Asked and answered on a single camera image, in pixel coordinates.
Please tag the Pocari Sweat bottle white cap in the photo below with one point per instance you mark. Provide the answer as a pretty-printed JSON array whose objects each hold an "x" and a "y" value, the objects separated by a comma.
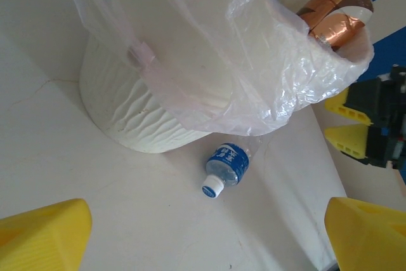
[{"x": 228, "y": 163}]

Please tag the clear plastic bin bag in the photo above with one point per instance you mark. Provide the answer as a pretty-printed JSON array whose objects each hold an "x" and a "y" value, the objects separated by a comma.
[{"x": 253, "y": 93}]

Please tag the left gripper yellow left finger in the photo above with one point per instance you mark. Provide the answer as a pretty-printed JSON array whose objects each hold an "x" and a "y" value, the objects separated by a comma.
[{"x": 41, "y": 239}]

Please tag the copper brown coffee bottle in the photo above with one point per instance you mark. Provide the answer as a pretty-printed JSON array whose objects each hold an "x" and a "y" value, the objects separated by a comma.
[{"x": 333, "y": 26}]

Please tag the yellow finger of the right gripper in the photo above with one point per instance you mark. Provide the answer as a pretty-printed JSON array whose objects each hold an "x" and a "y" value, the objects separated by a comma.
[
  {"x": 358, "y": 141},
  {"x": 364, "y": 103}
]

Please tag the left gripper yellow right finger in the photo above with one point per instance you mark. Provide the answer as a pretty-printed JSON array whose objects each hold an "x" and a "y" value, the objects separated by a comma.
[{"x": 371, "y": 239}]

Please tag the white round plastic bin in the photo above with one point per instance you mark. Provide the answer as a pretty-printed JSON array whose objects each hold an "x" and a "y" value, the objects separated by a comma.
[{"x": 133, "y": 109}]

